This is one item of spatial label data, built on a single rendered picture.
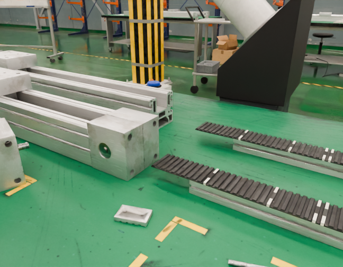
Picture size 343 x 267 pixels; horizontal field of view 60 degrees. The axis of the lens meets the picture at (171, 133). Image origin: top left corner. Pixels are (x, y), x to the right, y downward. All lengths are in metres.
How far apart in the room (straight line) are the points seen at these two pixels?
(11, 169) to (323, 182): 0.54
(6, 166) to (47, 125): 0.14
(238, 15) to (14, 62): 0.74
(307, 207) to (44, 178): 0.44
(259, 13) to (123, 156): 0.66
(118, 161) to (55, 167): 0.14
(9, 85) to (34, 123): 0.17
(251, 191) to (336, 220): 0.12
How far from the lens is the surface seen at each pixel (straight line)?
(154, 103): 0.72
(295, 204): 0.46
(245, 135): 0.65
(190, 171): 0.50
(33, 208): 0.52
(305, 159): 0.62
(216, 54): 5.73
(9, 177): 0.58
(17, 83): 0.85
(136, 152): 0.54
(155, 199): 0.50
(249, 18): 1.01
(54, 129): 0.65
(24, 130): 0.75
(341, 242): 0.46
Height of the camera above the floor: 1.08
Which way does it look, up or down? 24 degrees down
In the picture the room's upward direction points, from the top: straight up
